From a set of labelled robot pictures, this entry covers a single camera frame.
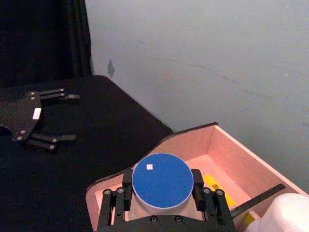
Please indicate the shallow brown tray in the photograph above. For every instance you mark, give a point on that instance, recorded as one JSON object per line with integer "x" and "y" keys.
{"x": 224, "y": 149}

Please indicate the white rounded object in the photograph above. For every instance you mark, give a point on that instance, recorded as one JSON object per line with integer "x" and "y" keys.
{"x": 285, "y": 215}

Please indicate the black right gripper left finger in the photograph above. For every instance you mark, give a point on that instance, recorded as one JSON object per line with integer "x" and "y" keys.
{"x": 127, "y": 180}

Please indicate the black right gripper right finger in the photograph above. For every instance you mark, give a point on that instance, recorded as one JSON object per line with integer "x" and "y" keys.
{"x": 198, "y": 183}

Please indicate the black curtain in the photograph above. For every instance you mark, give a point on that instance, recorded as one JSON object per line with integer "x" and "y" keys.
{"x": 43, "y": 36}

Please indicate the thin black bar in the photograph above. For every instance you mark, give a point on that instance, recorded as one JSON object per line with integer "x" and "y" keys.
{"x": 260, "y": 197}

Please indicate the yellow label strip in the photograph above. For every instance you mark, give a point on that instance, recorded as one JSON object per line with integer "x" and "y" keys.
{"x": 218, "y": 188}

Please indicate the white puck with blue top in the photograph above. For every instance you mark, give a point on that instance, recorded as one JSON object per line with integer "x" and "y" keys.
{"x": 163, "y": 181}

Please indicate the black table cloth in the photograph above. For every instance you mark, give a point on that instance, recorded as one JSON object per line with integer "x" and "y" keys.
{"x": 96, "y": 120}

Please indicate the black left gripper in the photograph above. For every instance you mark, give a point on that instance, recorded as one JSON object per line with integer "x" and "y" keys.
{"x": 19, "y": 113}

